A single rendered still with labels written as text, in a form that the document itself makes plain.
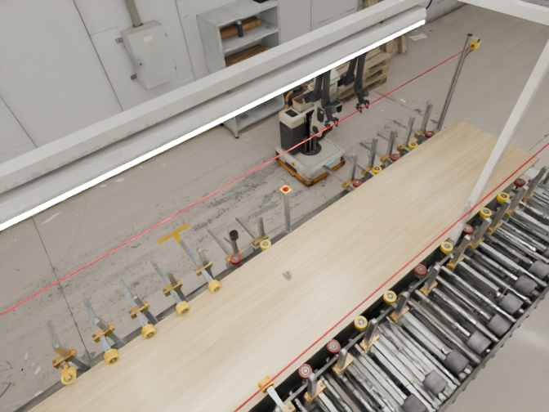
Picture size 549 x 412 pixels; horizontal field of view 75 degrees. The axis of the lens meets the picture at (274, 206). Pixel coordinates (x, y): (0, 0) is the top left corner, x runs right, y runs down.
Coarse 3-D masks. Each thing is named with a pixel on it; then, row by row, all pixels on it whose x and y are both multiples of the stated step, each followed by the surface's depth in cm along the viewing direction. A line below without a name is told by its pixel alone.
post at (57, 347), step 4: (56, 344) 212; (60, 344) 216; (56, 348) 211; (60, 348) 213; (64, 348) 217; (60, 352) 215; (64, 352) 217; (68, 352) 219; (64, 356) 219; (76, 356) 229; (72, 360) 226; (76, 360) 228; (80, 360) 232; (76, 364) 230; (80, 364) 233; (84, 364) 235; (80, 368) 235; (84, 368) 238
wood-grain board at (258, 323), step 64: (448, 128) 350; (384, 192) 301; (448, 192) 296; (256, 256) 268; (320, 256) 264; (384, 256) 260; (192, 320) 237; (256, 320) 234; (320, 320) 231; (128, 384) 214; (192, 384) 211; (256, 384) 209
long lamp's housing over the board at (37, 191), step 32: (384, 32) 174; (288, 64) 156; (320, 64) 159; (224, 96) 142; (256, 96) 146; (160, 128) 130; (192, 128) 136; (96, 160) 121; (128, 160) 127; (32, 192) 114; (64, 192) 118; (0, 224) 111
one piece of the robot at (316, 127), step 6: (312, 84) 358; (336, 84) 361; (312, 90) 356; (330, 90) 361; (336, 90) 367; (318, 102) 368; (312, 114) 383; (324, 114) 381; (312, 120) 387; (324, 120) 385; (312, 126) 393; (318, 126) 384; (324, 126) 384; (318, 132) 390
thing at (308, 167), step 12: (324, 144) 444; (276, 156) 458; (288, 156) 434; (300, 156) 432; (312, 156) 430; (324, 156) 429; (336, 156) 430; (288, 168) 445; (300, 168) 423; (312, 168) 417; (336, 168) 442; (312, 180) 425
